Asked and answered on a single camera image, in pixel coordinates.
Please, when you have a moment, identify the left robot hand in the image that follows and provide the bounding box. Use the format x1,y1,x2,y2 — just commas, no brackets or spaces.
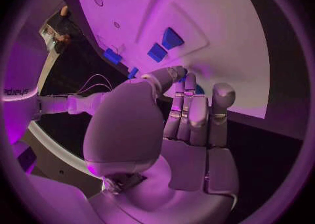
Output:
82,66,240,224

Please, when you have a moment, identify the white task board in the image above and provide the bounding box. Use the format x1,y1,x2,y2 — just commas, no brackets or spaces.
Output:
72,0,270,119

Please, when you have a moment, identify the short blue cylinder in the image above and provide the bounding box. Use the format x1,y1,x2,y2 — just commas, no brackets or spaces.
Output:
127,67,139,80

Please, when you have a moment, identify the large blue cylinder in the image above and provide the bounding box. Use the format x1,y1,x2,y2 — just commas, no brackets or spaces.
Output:
102,48,123,65

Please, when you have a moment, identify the blue block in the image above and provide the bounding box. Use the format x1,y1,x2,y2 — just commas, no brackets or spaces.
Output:
161,27,185,50
146,43,169,63

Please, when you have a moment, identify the person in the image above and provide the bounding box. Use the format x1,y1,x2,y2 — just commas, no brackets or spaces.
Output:
52,5,75,55

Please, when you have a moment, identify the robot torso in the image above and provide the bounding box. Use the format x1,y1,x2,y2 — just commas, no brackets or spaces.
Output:
1,28,50,146

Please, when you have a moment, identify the white cable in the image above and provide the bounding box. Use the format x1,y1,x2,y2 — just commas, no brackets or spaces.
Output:
85,83,116,93
78,74,119,94

